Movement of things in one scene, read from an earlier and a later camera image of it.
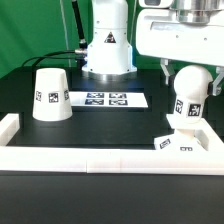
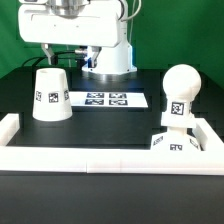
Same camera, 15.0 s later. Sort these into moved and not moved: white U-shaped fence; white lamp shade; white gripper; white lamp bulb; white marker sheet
Moved: white gripper; white lamp bulb
Not moved: white U-shaped fence; white lamp shade; white marker sheet
